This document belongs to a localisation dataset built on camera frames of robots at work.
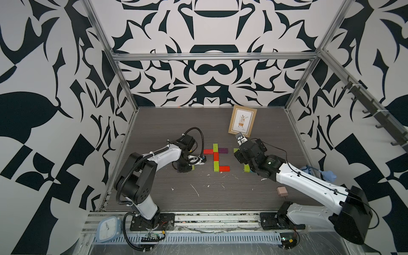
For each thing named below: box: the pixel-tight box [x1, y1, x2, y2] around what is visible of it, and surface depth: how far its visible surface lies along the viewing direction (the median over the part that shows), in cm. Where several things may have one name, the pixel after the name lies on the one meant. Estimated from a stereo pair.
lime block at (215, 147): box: [213, 143, 219, 153], surface depth 101 cm
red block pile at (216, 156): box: [213, 151, 220, 162], surface depth 98 cm
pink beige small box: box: [276, 186, 289, 197], surface depth 83 cm
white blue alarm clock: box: [96, 216, 122, 243], surface depth 71 cm
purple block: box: [218, 147, 229, 154], surface depth 100 cm
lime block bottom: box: [213, 160, 220, 173], surface depth 93 cm
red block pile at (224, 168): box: [219, 165, 231, 173], surface depth 92 cm
